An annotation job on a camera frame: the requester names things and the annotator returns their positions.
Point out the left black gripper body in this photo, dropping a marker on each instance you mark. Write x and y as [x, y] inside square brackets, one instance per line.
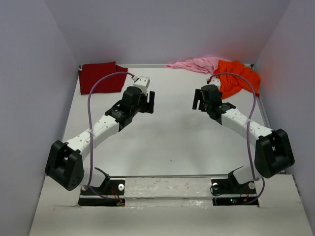
[141, 107]

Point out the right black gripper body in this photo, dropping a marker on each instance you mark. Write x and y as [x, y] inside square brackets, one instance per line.
[204, 107]

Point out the dark red t shirt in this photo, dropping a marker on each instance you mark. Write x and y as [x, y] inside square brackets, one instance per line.
[91, 73]

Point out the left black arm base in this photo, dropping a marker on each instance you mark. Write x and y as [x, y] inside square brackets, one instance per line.
[110, 194]

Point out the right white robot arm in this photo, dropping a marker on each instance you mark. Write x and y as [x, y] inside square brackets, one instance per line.
[273, 153]

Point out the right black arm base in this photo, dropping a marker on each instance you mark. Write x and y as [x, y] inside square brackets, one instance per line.
[236, 189]

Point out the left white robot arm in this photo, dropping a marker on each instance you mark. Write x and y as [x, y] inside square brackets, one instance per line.
[65, 161]

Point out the orange t shirt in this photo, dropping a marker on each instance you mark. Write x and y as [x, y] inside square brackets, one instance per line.
[231, 84]

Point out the pink t shirt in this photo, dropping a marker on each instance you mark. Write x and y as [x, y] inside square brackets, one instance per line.
[206, 65]

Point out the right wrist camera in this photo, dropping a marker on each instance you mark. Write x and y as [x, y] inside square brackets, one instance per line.
[214, 81]

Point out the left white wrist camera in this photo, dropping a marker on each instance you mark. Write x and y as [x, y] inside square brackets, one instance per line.
[141, 83]

